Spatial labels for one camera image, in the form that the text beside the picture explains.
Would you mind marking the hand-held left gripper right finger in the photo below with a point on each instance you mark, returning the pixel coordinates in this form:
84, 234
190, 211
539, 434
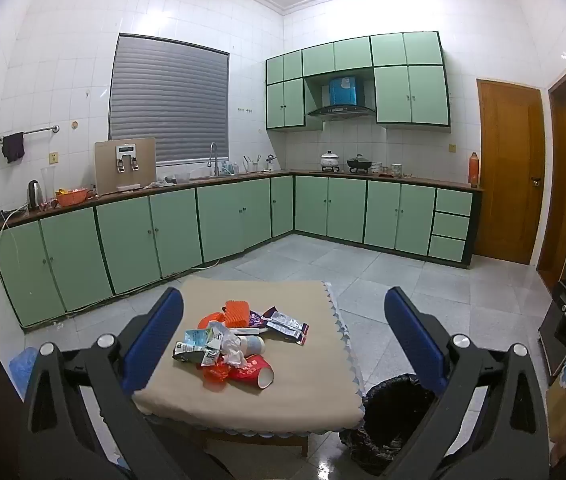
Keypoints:
413, 340

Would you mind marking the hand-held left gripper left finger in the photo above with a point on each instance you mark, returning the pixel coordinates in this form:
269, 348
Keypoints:
155, 340

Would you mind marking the crushed milk carton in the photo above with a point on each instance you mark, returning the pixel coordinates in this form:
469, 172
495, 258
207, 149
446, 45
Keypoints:
190, 347

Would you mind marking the orange plastic scrap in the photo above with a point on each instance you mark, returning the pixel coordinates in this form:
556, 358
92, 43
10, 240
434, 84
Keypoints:
215, 374

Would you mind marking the bin with black bag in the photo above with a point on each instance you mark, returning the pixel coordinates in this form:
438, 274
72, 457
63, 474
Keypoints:
393, 410

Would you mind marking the white tissue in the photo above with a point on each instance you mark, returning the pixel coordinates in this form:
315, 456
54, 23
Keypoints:
230, 345

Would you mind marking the orange foam fruit net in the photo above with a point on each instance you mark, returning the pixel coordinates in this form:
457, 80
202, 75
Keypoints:
237, 314

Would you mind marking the white paper cup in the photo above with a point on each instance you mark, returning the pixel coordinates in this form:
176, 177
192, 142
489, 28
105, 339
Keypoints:
254, 345

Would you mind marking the red paper cup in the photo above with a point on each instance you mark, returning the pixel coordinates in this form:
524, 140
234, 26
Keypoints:
255, 372

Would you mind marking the purple snack wrapper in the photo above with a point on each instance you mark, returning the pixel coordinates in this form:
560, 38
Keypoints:
263, 316

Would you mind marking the silver blue-red snack wrapper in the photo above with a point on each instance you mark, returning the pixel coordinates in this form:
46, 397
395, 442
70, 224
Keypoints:
290, 332

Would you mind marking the silver black snack wrapper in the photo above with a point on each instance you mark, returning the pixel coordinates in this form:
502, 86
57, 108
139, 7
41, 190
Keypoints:
282, 317

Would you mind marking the green base cabinets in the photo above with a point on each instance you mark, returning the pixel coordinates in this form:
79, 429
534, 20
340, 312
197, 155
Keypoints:
128, 240

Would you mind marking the beige tablecloth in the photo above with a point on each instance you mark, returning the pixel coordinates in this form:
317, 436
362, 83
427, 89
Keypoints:
303, 375

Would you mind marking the blue plastic bag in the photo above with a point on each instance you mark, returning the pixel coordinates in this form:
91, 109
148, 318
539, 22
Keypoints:
23, 370

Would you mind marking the orange plastic basket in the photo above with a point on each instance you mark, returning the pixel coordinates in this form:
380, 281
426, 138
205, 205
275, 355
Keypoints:
72, 197

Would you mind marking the closed wooden door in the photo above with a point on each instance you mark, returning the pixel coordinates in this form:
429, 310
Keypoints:
508, 175

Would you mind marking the cardboard sheet on counter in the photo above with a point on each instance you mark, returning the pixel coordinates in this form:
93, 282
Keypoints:
125, 162

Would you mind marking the orange thermos flask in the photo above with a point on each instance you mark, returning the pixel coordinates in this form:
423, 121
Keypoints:
474, 170

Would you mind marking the black wok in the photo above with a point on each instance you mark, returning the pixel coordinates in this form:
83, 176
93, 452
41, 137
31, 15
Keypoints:
359, 164

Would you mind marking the electric kettle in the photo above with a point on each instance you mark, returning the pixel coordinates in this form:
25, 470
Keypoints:
35, 196

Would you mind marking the metal sink faucet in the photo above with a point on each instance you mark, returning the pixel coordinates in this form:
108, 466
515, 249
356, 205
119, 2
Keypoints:
213, 157

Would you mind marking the white cooking pot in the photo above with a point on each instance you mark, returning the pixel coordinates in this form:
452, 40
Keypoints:
332, 160

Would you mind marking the utensil holder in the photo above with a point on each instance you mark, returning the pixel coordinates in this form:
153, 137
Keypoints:
251, 165

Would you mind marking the dark hanging towel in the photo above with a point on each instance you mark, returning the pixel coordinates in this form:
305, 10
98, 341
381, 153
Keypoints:
13, 147

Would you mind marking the grey window blind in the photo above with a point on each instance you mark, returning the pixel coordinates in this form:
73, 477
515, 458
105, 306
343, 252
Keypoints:
168, 100

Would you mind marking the range hood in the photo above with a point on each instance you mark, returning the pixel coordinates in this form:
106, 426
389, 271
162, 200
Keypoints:
343, 95

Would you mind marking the wooden doorway frame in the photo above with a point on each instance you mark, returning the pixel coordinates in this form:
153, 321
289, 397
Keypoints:
565, 185

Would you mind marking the metal towel rail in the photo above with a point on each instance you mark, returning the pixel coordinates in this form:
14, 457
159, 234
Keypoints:
38, 131

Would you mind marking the green wall cabinets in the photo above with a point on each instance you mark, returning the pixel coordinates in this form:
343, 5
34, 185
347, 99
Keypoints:
393, 95

